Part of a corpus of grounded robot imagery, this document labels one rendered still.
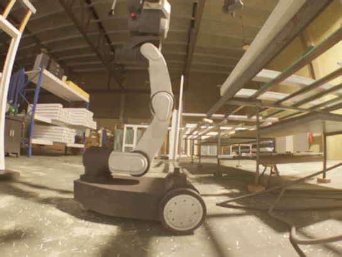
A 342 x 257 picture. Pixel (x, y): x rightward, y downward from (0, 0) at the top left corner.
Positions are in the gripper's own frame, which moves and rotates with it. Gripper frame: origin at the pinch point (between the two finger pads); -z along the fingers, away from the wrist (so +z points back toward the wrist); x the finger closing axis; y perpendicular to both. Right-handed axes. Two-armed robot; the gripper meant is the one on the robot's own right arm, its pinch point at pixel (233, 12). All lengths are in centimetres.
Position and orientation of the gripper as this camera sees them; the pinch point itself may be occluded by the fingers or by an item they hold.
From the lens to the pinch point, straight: 110.1
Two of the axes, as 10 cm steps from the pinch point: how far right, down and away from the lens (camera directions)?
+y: 3.1, 9.2, -2.2
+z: -3.1, -1.2, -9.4
